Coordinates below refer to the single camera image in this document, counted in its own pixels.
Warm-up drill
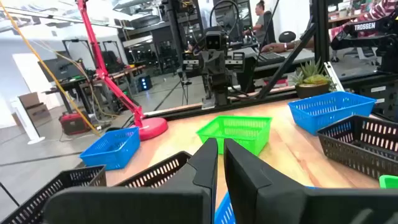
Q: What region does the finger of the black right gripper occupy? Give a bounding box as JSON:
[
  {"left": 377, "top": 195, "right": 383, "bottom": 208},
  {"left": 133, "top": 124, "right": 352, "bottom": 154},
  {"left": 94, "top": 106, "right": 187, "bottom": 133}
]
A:
[
  {"left": 205, "top": 53, "right": 218, "bottom": 78},
  {"left": 216, "top": 53, "right": 229, "bottom": 78}
]

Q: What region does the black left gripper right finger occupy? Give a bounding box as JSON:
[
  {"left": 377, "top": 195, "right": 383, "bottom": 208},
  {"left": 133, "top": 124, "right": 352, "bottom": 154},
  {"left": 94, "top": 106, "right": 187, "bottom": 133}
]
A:
[{"left": 223, "top": 138, "right": 398, "bottom": 224}]

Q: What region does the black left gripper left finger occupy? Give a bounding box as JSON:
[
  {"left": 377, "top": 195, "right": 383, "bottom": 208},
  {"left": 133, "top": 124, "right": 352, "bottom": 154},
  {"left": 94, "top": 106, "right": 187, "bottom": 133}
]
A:
[{"left": 43, "top": 138, "right": 218, "bottom": 224}]

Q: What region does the blue plastic basket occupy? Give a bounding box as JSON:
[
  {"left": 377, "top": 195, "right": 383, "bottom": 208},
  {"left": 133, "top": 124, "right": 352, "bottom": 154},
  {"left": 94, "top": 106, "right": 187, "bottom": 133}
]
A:
[
  {"left": 288, "top": 91, "right": 377, "bottom": 136},
  {"left": 79, "top": 126, "right": 141, "bottom": 171},
  {"left": 214, "top": 185, "right": 318, "bottom": 224}
]

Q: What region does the black plastic basket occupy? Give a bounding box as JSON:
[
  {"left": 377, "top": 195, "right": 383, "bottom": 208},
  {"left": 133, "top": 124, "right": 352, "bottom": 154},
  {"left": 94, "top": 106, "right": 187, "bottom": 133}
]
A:
[
  {"left": 317, "top": 114, "right": 398, "bottom": 181},
  {"left": 0, "top": 164, "right": 108, "bottom": 224},
  {"left": 114, "top": 151, "right": 193, "bottom": 189}
]

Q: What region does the green plastic basket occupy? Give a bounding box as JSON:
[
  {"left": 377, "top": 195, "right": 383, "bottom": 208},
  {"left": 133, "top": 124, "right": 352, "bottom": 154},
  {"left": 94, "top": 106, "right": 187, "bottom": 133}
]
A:
[
  {"left": 196, "top": 115, "right": 273, "bottom": 156},
  {"left": 378, "top": 174, "right": 398, "bottom": 190}
]

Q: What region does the person's forearm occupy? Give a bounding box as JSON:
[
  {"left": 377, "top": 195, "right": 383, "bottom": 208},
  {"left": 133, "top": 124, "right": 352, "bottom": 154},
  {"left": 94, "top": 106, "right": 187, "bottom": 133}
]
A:
[{"left": 281, "top": 39, "right": 315, "bottom": 52}]

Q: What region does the black tripod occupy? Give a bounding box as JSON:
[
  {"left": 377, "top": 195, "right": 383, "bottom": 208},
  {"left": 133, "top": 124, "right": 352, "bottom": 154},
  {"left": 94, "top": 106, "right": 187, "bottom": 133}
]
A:
[{"left": 153, "top": 70, "right": 193, "bottom": 112}]

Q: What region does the black keyboard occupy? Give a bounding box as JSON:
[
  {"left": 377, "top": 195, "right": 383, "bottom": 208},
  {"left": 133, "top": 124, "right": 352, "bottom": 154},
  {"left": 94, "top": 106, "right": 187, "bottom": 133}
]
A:
[{"left": 255, "top": 51, "right": 286, "bottom": 67}]

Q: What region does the black box with blue lights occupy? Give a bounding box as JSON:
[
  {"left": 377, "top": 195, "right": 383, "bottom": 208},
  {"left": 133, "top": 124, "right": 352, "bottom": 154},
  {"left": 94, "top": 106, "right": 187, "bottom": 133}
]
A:
[{"left": 136, "top": 73, "right": 154, "bottom": 93}]

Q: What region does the person's hand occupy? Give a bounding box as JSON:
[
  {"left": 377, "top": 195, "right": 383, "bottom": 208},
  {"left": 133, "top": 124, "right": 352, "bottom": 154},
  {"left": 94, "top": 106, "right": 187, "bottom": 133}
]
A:
[{"left": 260, "top": 42, "right": 285, "bottom": 54}]

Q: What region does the person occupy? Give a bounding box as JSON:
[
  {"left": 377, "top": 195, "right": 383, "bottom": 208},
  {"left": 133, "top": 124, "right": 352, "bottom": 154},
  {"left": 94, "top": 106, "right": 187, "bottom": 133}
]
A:
[
  {"left": 243, "top": 0, "right": 277, "bottom": 44},
  {"left": 328, "top": 0, "right": 398, "bottom": 43}
]

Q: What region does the red box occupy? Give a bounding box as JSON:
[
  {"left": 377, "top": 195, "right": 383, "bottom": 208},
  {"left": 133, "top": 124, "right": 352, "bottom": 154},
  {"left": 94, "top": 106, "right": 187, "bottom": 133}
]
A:
[{"left": 263, "top": 78, "right": 289, "bottom": 88}]

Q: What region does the black round object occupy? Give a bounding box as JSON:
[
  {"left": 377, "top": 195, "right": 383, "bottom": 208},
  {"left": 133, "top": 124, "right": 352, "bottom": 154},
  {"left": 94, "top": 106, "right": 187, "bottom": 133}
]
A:
[{"left": 277, "top": 30, "right": 297, "bottom": 44}]

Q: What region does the grey desk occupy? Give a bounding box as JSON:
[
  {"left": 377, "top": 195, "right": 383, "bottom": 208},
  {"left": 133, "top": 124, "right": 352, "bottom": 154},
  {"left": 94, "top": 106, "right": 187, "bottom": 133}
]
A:
[{"left": 228, "top": 46, "right": 315, "bottom": 78}]

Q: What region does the red desk lamp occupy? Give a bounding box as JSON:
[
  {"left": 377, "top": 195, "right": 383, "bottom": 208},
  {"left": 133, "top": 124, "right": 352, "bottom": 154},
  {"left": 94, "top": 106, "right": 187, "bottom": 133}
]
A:
[{"left": 75, "top": 0, "right": 169, "bottom": 141}]

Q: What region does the green succulent plant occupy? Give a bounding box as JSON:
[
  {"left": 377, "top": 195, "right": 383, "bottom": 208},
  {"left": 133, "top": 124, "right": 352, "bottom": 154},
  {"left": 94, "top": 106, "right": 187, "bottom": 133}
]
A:
[{"left": 290, "top": 58, "right": 336, "bottom": 87}]

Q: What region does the black plant pot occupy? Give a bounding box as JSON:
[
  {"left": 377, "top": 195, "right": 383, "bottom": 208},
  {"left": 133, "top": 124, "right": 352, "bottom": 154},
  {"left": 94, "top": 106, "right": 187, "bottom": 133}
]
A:
[{"left": 294, "top": 82, "right": 332, "bottom": 100}]

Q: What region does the wooden workbench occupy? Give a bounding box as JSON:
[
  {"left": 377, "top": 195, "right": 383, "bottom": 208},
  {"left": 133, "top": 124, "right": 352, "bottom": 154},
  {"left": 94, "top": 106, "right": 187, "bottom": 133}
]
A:
[{"left": 42, "top": 64, "right": 147, "bottom": 114}]

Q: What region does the black monitor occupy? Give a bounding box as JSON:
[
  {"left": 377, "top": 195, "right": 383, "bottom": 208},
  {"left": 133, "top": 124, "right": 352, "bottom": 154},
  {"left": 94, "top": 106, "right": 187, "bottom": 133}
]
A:
[{"left": 37, "top": 50, "right": 85, "bottom": 83}]

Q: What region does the red tool case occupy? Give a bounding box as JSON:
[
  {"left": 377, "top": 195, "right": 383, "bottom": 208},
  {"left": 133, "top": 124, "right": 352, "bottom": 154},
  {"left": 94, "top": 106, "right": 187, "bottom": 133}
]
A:
[{"left": 58, "top": 111, "right": 93, "bottom": 136}]

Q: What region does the black control box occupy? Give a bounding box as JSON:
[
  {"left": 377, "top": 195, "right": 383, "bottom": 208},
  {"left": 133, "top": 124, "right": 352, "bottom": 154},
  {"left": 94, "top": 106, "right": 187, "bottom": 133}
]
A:
[{"left": 341, "top": 72, "right": 398, "bottom": 123}]

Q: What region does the cardboard box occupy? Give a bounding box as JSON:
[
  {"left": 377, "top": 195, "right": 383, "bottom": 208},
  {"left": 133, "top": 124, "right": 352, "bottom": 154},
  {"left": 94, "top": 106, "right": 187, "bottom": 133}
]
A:
[{"left": 17, "top": 91, "right": 53, "bottom": 127}]

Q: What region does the white board panel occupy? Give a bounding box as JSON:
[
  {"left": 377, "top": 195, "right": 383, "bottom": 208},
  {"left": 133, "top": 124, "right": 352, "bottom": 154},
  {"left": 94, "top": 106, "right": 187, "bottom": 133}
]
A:
[{"left": 11, "top": 98, "right": 46, "bottom": 146}]

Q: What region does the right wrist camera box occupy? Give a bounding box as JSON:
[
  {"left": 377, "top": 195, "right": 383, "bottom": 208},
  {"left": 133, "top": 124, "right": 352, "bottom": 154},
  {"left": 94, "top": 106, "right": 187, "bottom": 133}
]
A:
[{"left": 205, "top": 30, "right": 228, "bottom": 51}]

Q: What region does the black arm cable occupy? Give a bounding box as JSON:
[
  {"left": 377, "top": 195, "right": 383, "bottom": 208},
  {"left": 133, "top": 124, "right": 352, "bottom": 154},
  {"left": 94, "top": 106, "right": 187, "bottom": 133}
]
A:
[{"left": 208, "top": 0, "right": 241, "bottom": 41}]

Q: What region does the black aluminium table frame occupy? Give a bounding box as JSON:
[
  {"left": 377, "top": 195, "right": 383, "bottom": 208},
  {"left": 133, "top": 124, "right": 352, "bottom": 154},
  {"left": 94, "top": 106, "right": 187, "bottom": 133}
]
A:
[{"left": 144, "top": 0, "right": 343, "bottom": 123}]

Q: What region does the white angled bracket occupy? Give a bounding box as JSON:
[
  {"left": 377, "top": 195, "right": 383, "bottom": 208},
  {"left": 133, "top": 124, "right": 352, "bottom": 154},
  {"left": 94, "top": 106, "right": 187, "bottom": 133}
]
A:
[{"left": 323, "top": 61, "right": 345, "bottom": 93}]

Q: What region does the yellow hanging cable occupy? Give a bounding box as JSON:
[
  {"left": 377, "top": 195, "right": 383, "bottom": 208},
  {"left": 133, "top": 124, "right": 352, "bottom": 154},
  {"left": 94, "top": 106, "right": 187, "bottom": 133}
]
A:
[{"left": 0, "top": 0, "right": 102, "bottom": 138}]

